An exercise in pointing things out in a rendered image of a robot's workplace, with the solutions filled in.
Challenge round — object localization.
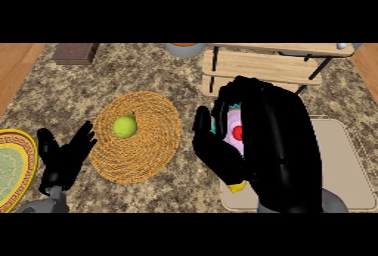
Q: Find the yellow and green plate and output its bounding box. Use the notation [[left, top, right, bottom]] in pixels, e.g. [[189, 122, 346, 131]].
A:
[[0, 128, 40, 214]]

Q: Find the round woven placemat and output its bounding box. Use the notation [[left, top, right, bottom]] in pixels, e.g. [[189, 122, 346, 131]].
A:
[[89, 90, 183, 185]]

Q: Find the small yellow object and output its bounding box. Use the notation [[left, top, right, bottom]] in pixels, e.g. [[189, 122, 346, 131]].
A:
[[226, 180, 248, 195]]

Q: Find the brown block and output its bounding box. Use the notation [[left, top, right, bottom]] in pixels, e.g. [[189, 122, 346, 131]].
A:
[[50, 42, 101, 66]]

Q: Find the pale grey object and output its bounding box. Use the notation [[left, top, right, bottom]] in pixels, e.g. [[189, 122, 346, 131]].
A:
[[335, 42, 365, 52]]

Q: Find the wooden tiered shelf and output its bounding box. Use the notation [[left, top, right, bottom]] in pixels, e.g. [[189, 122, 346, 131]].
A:
[[199, 42, 357, 98]]

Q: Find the pink cupcake with red cherry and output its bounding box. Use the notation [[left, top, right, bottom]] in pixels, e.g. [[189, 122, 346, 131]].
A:
[[211, 102, 247, 158]]

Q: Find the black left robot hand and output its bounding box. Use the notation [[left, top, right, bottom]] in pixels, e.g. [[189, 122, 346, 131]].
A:
[[36, 119, 99, 197]]

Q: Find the beige tray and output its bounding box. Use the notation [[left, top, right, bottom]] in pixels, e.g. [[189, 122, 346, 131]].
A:
[[219, 114, 378, 213]]

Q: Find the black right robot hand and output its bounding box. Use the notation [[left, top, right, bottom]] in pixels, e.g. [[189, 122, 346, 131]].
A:
[[191, 75, 326, 214]]

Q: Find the grey bowl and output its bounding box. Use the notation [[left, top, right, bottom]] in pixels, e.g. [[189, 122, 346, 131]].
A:
[[164, 42, 208, 60]]

